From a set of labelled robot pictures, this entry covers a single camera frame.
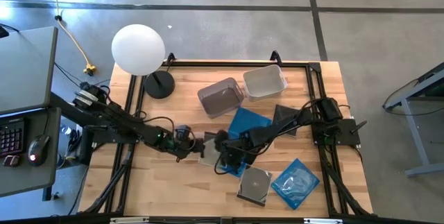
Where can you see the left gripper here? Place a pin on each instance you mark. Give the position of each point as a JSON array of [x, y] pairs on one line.
[[189, 147]]

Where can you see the black aluminium extrusion frame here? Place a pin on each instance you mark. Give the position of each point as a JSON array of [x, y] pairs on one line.
[[243, 64]]

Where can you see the small dark red device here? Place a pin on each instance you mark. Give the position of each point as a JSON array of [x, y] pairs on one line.
[[11, 161]]

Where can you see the black computer mouse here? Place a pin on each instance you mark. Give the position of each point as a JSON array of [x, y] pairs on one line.
[[38, 149]]

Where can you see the blue plastic-wrapped packet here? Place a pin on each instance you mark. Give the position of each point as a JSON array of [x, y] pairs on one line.
[[295, 184]]

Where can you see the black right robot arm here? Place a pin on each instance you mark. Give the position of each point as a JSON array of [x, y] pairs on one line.
[[274, 130]]

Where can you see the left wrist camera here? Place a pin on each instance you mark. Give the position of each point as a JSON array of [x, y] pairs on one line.
[[182, 130]]

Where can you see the clear jewel case black tray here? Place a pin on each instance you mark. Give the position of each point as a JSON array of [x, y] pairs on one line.
[[255, 184]]

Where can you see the white globe lamp black base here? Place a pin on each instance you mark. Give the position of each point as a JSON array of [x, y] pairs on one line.
[[138, 49]]

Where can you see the black table clamp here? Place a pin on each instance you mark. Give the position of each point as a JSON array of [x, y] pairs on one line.
[[170, 58], [275, 57]]

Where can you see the grey metal table frame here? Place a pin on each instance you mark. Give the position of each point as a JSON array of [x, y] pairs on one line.
[[414, 130]]

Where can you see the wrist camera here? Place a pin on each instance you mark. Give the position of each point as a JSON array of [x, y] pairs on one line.
[[221, 137], [182, 130]]

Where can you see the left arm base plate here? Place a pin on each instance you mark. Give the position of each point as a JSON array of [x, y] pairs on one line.
[[104, 137]]

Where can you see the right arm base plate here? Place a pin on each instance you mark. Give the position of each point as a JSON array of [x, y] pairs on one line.
[[347, 132]]

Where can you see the black keyboard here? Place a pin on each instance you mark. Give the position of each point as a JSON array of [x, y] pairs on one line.
[[12, 137]]

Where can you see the dark grey desk surface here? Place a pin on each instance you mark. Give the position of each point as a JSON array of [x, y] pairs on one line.
[[21, 179]]

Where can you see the silver metal bracket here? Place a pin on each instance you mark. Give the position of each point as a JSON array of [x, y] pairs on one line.
[[322, 221], [128, 221]]

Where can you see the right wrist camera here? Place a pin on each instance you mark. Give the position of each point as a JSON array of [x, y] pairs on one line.
[[221, 137]]

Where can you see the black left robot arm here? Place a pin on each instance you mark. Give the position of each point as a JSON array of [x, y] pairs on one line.
[[138, 128]]

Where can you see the black desk support bracket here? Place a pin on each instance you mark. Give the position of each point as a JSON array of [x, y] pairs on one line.
[[66, 107]]

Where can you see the grey translucent plastic bin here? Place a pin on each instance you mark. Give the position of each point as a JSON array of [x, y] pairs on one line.
[[220, 99]]

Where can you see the white translucent plastic bin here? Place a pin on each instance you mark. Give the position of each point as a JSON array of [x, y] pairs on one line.
[[265, 82]]

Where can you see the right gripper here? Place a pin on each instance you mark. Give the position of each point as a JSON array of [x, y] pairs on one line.
[[237, 153]]

